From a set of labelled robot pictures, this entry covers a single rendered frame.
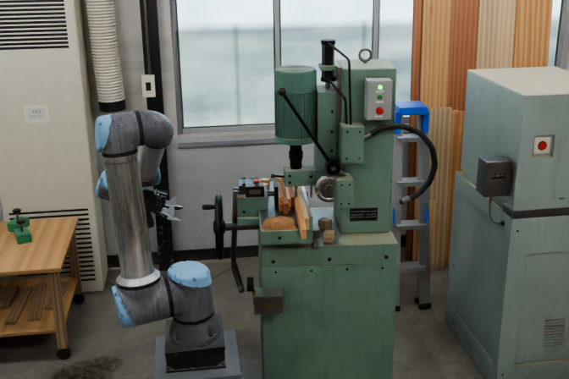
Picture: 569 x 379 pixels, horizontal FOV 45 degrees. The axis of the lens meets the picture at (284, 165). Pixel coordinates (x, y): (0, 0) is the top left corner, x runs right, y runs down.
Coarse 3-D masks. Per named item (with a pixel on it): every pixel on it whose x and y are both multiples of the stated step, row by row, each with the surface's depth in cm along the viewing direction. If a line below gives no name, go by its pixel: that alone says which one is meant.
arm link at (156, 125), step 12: (144, 120) 223; (156, 120) 225; (168, 120) 232; (144, 132) 223; (156, 132) 225; (168, 132) 230; (144, 144) 226; (156, 144) 229; (168, 144) 236; (144, 156) 249; (156, 156) 247; (144, 168) 261; (156, 168) 263; (144, 180) 274; (156, 180) 280
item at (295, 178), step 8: (288, 168) 298; (304, 168) 298; (312, 168) 298; (288, 176) 296; (296, 176) 296; (304, 176) 296; (312, 176) 296; (288, 184) 297; (296, 184) 297; (304, 184) 297; (312, 184) 297
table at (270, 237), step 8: (272, 184) 329; (272, 200) 309; (272, 208) 300; (264, 216) 292; (272, 216) 292; (280, 216) 292; (288, 216) 292; (240, 224) 298; (248, 224) 298; (256, 224) 298; (296, 224) 283; (264, 232) 277; (272, 232) 277; (280, 232) 277; (288, 232) 278; (296, 232) 278; (312, 232) 279; (264, 240) 278; (272, 240) 278; (280, 240) 279; (288, 240) 279; (296, 240) 279; (304, 240) 279; (312, 240) 280
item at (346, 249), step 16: (320, 208) 326; (336, 224) 308; (320, 240) 292; (336, 240) 292; (352, 240) 292; (368, 240) 291; (384, 240) 291; (272, 256) 286; (288, 256) 287; (304, 256) 287; (320, 256) 288; (336, 256) 288; (352, 256) 289; (368, 256) 289; (384, 256) 290
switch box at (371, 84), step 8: (368, 80) 272; (376, 80) 272; (384, 80) 272; (368, 88) 272; (376, 88) 272; (384, 88) 272; (368, 96) 273; (376, 96) 273; (384, 96) 273; (368, 104) 274; (376, 104) 274; (384, 104) 274; (368, 112) 275; (384, 112) 275
